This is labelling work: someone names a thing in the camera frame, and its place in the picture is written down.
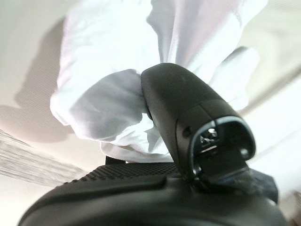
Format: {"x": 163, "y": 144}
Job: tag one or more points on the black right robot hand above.
{"x": 188, "y": 106}

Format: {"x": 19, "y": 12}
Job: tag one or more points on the white garment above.
{"x": 105, "y": 82}

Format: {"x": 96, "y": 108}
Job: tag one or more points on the grey striped area rug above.
{"x": 28, "y": 160}

